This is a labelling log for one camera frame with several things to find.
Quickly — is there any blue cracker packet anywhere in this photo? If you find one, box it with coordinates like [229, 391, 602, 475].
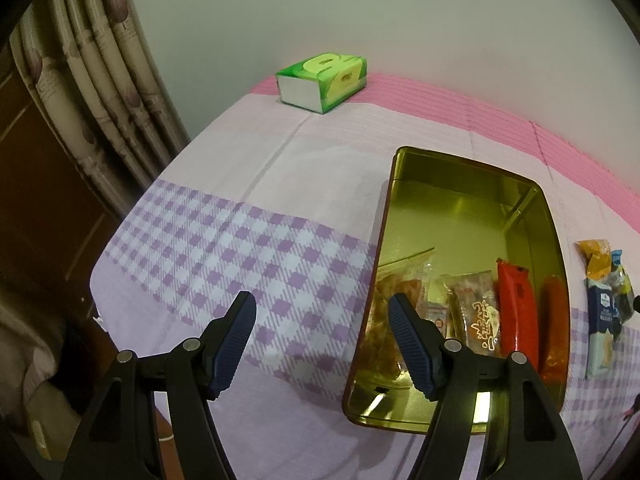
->
[585, 277, 623, 380]

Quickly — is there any green tissue box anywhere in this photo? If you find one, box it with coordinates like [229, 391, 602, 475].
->
[276, 51, 368, 115]

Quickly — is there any yellow snack packet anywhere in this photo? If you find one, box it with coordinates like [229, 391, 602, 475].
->
[575, 239, 613, 281]

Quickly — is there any blue cookie packet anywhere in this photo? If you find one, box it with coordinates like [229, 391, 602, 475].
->
[617, 287, 637, 333]

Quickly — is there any red snack packet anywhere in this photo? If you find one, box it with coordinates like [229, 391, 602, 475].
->
[495, 258, 540, 371]

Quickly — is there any pink and purple checked tablecloth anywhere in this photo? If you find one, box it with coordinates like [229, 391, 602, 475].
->
[90, 72, 640, 480]

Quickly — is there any clear packet of fried pastry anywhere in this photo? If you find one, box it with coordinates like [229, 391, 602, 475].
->
[372, 255, 436, 378]

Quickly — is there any beige patterned curtain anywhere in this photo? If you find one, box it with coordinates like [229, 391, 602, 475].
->
[10, 0, 191, 191]

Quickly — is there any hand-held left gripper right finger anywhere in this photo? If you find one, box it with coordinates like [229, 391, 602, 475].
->
[388, 293, 585, 480]

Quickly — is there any pale bundle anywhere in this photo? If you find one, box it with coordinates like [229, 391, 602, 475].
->
[0, 285, 96, 461]

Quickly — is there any brown wooden cabinet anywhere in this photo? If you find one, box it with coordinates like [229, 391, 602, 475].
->
[0, 45, 126, 311]

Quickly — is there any gold metal tin box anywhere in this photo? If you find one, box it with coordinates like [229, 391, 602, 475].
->
[342, 146, 572, 433]

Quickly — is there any small beige snack packet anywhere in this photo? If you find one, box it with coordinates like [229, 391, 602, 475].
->
[422, 260, 453, 336]

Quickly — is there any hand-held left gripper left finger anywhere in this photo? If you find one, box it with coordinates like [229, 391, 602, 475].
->
[60, 290, 258, 480]

